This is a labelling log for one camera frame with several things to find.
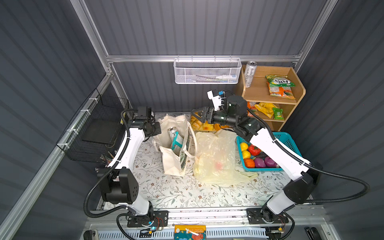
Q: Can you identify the white wire wall basket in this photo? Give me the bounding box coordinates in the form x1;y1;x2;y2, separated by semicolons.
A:
173;57;242;85

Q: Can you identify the bundle of pencils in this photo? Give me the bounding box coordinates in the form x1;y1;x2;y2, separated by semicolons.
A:
93;151;115;166

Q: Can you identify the yellow snack packet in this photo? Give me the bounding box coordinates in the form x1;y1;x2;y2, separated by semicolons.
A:
255;103;277;119

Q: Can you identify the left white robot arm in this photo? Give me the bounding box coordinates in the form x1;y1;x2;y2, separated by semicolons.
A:
84;107;161;225

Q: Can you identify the green snack bag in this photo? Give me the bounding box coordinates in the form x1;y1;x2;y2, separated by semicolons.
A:
266;75;296;87

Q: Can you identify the orange toy pumpkin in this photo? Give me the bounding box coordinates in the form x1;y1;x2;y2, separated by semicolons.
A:
244;158;256;169

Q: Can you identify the orange snack bag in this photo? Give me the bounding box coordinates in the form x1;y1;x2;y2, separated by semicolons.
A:
268;83;295;100

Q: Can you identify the square yellow bread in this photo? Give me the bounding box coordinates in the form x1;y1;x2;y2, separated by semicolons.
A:
203;122;215;131

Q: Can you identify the orange red snack packet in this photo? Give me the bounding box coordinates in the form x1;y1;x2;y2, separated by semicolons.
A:
246;101;259;118

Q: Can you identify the cream canvas tote bag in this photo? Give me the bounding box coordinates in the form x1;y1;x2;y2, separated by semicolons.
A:
153;115;198;177

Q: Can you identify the rear silver drink can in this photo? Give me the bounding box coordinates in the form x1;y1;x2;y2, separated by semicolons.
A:
244;61;257;88

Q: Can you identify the small green snack packet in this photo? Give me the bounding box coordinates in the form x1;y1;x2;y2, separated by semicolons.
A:
273;108;284;120

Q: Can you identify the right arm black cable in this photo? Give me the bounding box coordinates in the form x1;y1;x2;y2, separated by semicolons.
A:
245;107;370;205

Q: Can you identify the red toy tomato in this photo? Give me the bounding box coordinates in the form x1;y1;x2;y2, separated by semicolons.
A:
248;145;261;156

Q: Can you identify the colourful box at front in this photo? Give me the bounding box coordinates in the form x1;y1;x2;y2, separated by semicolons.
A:
174;225;207;240

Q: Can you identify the wooden shelf unit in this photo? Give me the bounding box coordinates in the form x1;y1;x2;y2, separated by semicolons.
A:
234;66;306;132

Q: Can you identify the teal plastic basket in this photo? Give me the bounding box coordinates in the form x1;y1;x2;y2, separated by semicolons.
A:
236;132;302;172

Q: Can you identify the black wire wall basket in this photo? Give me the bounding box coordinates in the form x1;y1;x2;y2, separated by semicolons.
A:
57;90;130;163

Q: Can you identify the purple toy onion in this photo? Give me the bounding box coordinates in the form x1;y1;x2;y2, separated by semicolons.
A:
264;157;278;168

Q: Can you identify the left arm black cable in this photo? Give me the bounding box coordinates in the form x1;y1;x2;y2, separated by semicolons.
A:
83;108;157;240

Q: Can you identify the yellow bread tray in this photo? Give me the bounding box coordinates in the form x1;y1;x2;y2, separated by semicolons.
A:
190;116;230;132

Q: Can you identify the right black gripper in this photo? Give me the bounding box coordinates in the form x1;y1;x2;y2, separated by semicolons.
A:
190;108;236;129

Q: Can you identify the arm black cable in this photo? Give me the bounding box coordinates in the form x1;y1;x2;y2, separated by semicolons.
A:
245;107;370;205
83;108;157;240

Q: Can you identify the yellow translucent plastic bag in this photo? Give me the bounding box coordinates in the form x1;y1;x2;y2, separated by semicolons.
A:
194;130;259;187

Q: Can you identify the white Monster energy can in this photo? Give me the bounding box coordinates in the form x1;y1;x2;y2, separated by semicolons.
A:
168;127;178;141

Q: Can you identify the toothpaste tube in basket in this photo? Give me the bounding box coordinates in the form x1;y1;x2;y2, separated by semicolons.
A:
196;75;238;82

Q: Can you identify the teal snack packet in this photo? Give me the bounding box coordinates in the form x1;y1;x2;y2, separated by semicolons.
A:
171;132;184;155

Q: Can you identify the yellow lemon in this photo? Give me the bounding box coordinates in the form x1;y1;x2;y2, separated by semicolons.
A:
240;142;249;152
242;150;252;160

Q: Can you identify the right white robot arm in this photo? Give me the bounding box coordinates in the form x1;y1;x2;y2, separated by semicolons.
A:
191;91;320;223

